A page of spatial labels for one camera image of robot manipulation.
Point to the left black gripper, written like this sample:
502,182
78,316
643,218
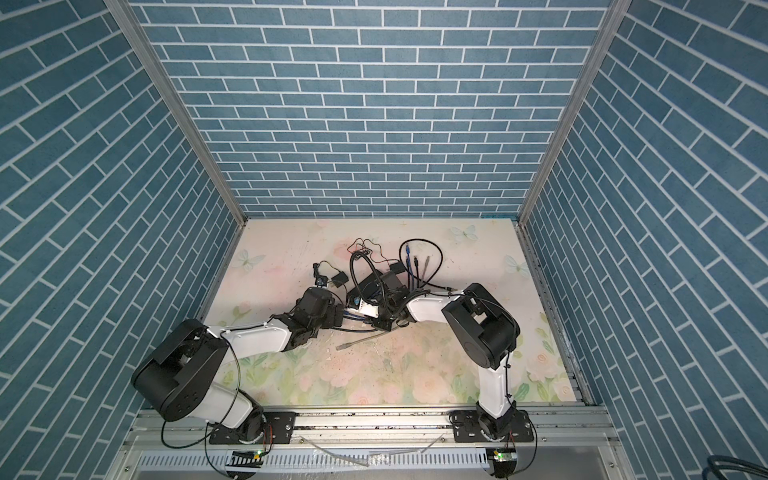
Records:
332,321

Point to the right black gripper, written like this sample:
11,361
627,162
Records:
379,324

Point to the black ethernet cable gold plug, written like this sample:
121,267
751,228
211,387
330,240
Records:
423,260

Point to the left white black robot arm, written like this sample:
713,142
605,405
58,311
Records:
196,370

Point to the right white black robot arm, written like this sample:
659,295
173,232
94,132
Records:
488,335

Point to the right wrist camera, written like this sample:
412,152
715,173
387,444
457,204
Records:
367,309

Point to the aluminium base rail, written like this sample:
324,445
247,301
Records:
567,441

